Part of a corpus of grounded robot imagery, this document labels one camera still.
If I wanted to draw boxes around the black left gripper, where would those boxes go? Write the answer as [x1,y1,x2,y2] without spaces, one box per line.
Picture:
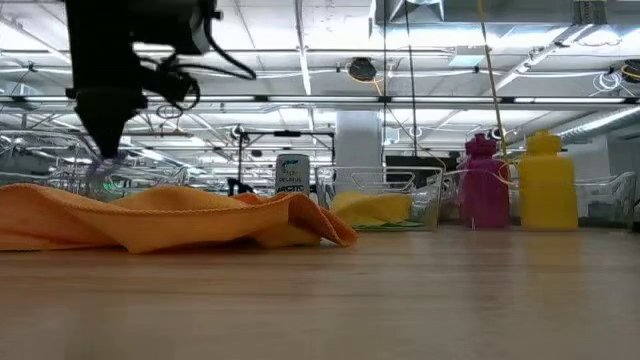
[64,0,149,161]

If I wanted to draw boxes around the purple ring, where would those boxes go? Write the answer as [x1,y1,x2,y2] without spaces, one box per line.
[85,152,129,181]

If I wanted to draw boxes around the orange microfibre cloth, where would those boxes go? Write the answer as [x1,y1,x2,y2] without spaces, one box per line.
[0,183,360,254]

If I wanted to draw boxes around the yellow microfibre cloth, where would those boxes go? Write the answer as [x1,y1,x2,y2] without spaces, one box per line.
[328,189,414,228]

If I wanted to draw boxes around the green microfibre cloth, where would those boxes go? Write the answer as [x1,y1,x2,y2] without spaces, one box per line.
[349,219,430,232]

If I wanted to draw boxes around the magenta sports bottle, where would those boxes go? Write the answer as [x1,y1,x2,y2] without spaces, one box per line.
[458,132,512,231]

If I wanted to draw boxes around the yellow sports bottle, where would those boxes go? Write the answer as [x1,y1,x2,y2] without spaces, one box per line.
[518,129,580,231]

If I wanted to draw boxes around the clear plastic bin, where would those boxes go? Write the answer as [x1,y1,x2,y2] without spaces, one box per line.
[442,170,638,231]
[314,166,445,232]
[0,128,190,202]

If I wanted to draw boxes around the white drink can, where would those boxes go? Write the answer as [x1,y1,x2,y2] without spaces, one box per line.
[274,153,312,196]

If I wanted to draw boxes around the long ceiling light strip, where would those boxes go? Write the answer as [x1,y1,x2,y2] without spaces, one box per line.
[0,94,640,105]

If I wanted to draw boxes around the white building pillar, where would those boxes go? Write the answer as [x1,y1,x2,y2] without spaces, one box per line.
[333,110,385,171]

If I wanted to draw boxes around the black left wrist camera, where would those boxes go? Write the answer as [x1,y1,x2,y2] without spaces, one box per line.
[130,0,217,56]

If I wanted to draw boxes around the black ceiling cable reel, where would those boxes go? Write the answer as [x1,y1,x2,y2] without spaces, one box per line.
[347,57,378,84]
[621,58,640,85]

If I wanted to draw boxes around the long black cable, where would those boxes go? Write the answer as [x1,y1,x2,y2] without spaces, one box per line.
[403,0,419,157]

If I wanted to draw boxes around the yellow cable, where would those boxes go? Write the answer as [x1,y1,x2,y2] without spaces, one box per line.
[477,0,514,166]

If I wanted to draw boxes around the silver ventilation duct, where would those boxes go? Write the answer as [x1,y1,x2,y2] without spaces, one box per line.
[524,104,640,149]

